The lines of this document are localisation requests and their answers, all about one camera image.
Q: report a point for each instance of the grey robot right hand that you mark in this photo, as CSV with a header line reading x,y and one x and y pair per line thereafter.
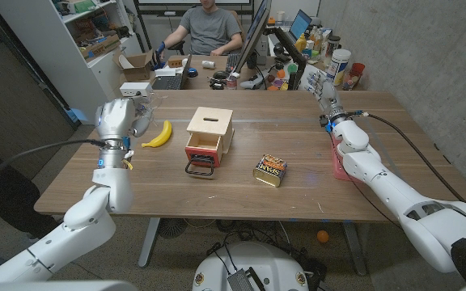
x,y
328,97

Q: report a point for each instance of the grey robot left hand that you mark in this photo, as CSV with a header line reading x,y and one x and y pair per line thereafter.
x,y
113,119

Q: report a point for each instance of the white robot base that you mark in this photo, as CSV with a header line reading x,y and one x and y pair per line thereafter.
x,y
253,262

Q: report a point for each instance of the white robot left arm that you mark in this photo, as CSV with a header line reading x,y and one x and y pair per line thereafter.
x,y
87,226

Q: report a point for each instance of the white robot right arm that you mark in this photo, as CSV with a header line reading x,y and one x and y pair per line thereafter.
x,y
395,194

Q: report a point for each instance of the yellow banana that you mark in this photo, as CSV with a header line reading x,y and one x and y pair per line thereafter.
x,y
161,136

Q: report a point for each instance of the spam can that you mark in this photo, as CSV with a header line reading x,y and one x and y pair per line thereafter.
x,y
271,169

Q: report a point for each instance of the white wipes canister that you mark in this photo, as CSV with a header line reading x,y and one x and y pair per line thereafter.
x,y
340,64

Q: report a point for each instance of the blue plastic object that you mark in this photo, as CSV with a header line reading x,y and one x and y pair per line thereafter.
x,y
78,115

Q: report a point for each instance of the white power box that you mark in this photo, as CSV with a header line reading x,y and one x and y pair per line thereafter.
x,y
136,89

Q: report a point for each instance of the dark lid jar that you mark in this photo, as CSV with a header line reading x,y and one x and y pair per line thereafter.
x,y
333,45

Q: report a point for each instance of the open cardboard box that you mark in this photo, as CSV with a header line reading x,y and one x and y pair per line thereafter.
x,y
138,68

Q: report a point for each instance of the yellow bottle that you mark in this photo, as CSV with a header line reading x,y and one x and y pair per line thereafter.
x,y
301,43

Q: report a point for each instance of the black laptop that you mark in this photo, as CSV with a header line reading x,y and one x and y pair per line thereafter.
x,y
170,82

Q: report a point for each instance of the printed cardboard box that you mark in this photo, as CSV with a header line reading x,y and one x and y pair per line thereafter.
x,y
99,47

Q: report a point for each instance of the pink plastic tray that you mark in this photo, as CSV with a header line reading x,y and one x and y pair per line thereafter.
x,y
338,169

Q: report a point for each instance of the white game controller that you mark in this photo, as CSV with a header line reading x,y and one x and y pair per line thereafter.
x,y
251,84

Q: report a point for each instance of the laptop with blue screen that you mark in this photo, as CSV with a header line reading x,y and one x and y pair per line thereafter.
x,y
299,24

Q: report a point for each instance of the wooden block with holes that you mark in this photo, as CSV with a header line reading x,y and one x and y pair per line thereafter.
x,y
175,61

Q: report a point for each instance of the white shelf unit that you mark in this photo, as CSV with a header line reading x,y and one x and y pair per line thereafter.
x,y
55,52

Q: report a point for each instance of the blue round object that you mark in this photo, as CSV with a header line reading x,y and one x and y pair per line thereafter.
x,y
192,72

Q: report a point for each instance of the dark wood door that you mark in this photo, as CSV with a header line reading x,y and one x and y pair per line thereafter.
x,y
22,93

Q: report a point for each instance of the wooden box with slot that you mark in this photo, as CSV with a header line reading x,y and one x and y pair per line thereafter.
x,y
210,119

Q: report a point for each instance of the computer monitor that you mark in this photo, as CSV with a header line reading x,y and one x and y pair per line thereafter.
x,y
253,34

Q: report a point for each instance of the black keyboard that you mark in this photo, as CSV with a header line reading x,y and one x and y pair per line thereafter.
x,y
233,62

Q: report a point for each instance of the small white cylinder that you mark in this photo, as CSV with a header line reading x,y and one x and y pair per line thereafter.
x,y
208,64

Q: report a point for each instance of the black computer mouse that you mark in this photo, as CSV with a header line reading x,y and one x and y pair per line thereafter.
x,y
220,74

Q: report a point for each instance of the round floor fan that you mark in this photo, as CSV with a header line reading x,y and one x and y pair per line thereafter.
x,y
172,227

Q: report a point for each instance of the standing person in dark clothes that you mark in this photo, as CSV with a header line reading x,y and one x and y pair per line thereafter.
x,y
6,194

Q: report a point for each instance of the seated person in grey shirt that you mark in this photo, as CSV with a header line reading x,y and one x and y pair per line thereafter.
x,y
210,30

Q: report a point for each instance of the orange ball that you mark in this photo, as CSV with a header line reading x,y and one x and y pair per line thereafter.
x,y
323,236

